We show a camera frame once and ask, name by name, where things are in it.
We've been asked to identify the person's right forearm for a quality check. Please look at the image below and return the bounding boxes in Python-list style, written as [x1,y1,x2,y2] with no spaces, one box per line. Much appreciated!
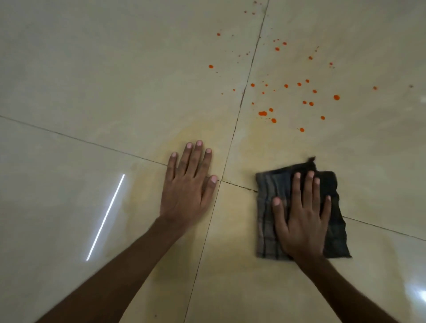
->
[294,254,401,323]

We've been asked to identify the orange liquid spill drops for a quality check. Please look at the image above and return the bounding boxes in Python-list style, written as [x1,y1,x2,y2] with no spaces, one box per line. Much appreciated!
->
[208,0,379,134]

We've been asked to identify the person's left forearm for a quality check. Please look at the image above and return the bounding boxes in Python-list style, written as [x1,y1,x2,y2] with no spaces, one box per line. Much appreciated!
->
[35,215,189,323]

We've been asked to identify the person's right hand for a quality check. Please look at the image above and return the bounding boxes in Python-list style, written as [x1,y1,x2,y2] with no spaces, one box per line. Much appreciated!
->
[272,170,332,264]

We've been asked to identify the dark plaid cleaning cloth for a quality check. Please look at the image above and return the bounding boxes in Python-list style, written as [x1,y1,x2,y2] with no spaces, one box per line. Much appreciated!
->
[255,156,353,261]

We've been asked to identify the person's left hand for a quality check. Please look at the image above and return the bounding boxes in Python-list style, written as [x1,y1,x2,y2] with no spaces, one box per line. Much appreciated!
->
[159,140,219,231]

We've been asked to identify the beige tiled floor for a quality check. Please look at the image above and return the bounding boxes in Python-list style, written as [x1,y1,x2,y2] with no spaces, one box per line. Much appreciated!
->
[0,0,426,323]

